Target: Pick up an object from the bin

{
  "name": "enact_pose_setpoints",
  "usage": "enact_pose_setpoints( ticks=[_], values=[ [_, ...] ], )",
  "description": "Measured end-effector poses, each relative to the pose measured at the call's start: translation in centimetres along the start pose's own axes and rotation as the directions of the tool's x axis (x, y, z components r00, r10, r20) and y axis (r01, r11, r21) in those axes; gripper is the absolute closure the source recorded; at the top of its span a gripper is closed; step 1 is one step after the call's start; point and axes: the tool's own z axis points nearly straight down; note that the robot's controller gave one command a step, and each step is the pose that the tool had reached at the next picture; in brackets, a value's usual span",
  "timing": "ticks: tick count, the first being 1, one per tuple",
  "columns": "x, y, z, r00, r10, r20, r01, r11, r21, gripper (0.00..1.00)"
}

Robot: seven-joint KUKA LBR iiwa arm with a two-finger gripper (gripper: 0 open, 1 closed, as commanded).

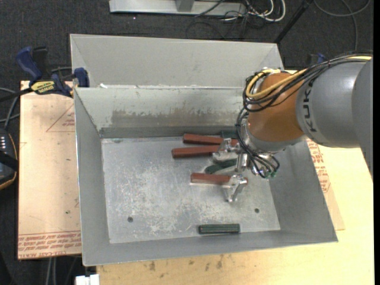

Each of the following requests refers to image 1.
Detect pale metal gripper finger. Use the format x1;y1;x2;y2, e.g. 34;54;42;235
211;138;239;163
221;173;249;204

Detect dark green flat block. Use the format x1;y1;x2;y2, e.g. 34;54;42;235
198;223;241;235
203;161;239;175

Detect red-brown flat block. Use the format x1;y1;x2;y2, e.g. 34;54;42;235
189;172;233;186
171;145;222;160
182;133;239;147

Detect grey metal bin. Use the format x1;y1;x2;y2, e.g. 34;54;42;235
69;33;339;267

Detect brown cardboard board, red print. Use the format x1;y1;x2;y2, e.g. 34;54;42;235
17;80;346;261

